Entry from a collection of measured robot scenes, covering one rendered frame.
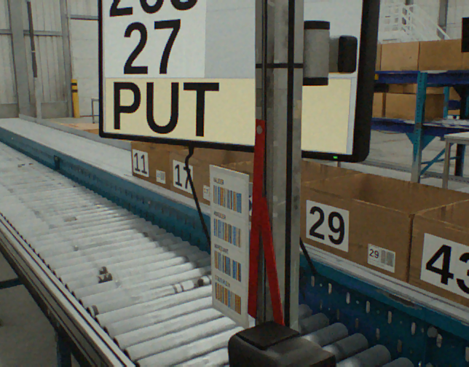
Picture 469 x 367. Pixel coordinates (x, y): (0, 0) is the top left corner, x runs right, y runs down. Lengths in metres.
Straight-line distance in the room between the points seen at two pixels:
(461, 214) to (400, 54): 5.67
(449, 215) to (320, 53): 0.81
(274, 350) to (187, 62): 0.45
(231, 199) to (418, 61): 6.24
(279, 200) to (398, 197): 1.05
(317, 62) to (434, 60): 6.09
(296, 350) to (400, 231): 0.73
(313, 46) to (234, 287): 0.31
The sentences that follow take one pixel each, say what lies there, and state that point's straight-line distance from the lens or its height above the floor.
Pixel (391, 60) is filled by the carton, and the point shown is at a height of 1.51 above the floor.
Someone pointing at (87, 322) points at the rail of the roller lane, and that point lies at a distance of 1.41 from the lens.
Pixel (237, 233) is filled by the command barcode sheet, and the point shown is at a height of 1.17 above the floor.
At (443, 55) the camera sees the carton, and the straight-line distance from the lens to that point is 6.60.
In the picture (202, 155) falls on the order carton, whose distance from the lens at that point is 2.18.
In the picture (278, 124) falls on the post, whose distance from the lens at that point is 0.55.
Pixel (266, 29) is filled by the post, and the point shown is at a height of 1.40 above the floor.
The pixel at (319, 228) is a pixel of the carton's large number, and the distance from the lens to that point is 1.41.
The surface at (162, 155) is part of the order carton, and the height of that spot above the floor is 1.02.
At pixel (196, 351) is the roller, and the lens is 1.23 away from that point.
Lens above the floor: 1.36
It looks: 12 degrees down
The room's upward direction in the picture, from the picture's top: straight up
